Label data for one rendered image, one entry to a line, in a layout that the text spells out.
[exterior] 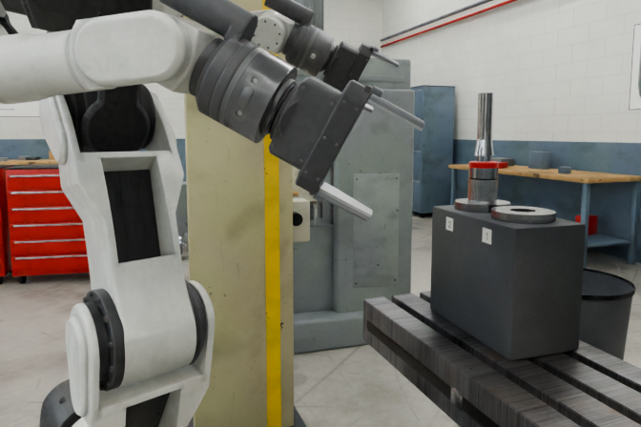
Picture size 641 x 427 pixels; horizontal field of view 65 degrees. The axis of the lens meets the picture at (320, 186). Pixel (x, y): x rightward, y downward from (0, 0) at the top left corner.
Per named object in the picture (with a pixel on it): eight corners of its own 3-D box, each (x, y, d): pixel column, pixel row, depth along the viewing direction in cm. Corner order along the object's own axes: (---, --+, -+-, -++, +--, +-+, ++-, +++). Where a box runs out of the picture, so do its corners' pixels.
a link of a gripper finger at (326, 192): (373, 209, 54) (322, 180, 54) (371, 216, 51) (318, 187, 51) (365, 221, 54) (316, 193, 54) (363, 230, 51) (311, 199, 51)
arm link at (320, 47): (343, 108, 101) (291, 81, 99) (344, 94, 110) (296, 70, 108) (375, 52, 96) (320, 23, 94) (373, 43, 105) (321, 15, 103)
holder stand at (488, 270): (509, 362, 69) (515, 218, 67) (428, 309, 90) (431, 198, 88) (579, 351, 72) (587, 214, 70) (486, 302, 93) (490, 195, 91)
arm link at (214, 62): (209, 129, 48) (108, 71, 48) (242, 119, 58) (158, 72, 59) (260, 19, 45) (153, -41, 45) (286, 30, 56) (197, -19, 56)
